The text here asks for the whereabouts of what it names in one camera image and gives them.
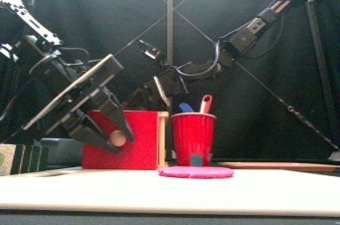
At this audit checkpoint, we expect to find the wooden drawer knob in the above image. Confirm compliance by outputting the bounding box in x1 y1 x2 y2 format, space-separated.
109 129 129 148

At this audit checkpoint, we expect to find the red drawer box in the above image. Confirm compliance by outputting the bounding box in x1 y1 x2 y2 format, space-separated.
81 110 170 170

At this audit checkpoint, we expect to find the brown shallow bowl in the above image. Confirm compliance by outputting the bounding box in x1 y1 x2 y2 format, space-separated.
214 160 340 174

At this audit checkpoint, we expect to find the blue utensil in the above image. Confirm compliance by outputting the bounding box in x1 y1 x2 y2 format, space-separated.
177 102 194 114

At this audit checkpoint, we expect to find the grey block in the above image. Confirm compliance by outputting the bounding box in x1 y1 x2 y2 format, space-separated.
38 136 86 167

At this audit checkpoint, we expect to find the red plastic cup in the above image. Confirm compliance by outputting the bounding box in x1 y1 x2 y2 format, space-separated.
169 112 217 168

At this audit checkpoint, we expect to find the green striped box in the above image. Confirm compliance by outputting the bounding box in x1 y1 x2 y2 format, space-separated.
0 143 50 177

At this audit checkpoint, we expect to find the white cutting board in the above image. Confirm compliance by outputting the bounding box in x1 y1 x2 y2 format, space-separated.
0 167 340 218

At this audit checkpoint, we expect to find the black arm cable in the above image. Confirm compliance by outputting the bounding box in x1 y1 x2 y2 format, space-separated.
173 40 222 78

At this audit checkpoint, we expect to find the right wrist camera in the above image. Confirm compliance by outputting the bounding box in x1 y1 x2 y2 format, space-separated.
138 39 169 68

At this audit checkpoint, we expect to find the vertical metal frame pole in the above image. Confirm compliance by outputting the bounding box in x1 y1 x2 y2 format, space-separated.
166 0 174 68

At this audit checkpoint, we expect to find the black frame leg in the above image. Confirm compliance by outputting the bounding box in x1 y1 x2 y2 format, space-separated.
303 0 340 162

